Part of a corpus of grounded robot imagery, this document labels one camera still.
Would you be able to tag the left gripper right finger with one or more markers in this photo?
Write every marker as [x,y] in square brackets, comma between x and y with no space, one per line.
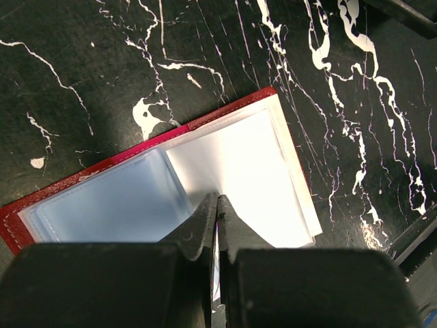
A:
[246,270]

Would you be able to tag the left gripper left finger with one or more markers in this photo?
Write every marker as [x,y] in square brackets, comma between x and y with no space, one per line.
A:
[190,298]

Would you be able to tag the red leather card holder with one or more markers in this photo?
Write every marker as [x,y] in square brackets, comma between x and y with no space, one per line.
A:
[243,150]

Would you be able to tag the black card dispenser box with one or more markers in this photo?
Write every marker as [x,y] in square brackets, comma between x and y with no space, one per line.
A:
[414,252]

